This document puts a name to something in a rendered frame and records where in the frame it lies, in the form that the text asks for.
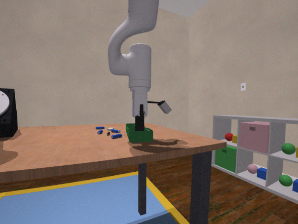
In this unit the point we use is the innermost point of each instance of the green three-compartment bin rack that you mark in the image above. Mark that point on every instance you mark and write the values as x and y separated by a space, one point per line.
138 136

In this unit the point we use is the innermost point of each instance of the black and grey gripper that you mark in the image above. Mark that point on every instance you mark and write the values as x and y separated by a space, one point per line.
139 107

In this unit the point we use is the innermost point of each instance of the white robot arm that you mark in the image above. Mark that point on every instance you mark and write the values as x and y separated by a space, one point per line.
142 17

